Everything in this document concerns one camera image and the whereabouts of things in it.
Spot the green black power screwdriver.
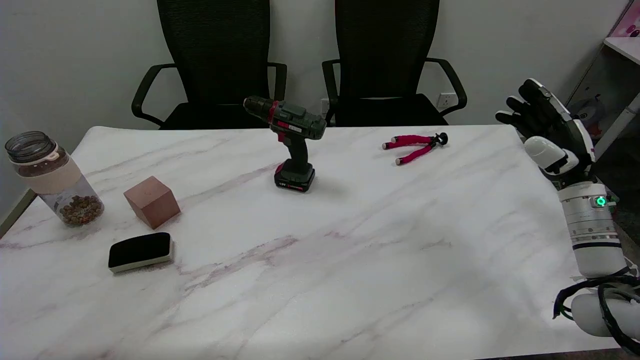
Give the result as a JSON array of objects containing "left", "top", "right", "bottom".
[{"left": 243, "top": 95, "right": 328, "bottom": 193}]

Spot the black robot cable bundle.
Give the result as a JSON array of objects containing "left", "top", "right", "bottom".
[{"left": 552, "top": 267, "right": 640, "bottom": 357}]

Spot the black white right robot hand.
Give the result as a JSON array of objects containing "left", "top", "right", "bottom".
[{"left": 495, "top": 78, "right": 597, "bottom": 190}]

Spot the brown wooden cube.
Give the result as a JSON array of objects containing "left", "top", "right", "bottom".
[{"left": 123, "top": 176, "right": 181, "bottom": 230}]

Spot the black whiteboard eraser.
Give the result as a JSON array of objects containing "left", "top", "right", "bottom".
[{"left": 108, "top": 232, "right": 174, "bottom": 274}]

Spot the clear jar with nuts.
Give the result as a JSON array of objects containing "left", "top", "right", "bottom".
[{"left": 4, "top": 131, "right": 105, "bottom": 227}]

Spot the white desk with cartoon panel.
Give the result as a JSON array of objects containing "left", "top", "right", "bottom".
[{"left": 567, "top": 0, "right": 640, "bottom": 161}]

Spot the pink flexible mini tripod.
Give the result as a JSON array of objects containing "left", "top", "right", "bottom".
[{"left": 382, "top": 132, "right": 449, "bottom": 166}]

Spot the black mesh office chair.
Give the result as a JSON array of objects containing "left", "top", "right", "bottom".
[
  {"left": 131, "top": 0, "right": 288, "bottom": 130},
  {"left": 321, "top": 0, "right": 468, "bottom": 127}
]

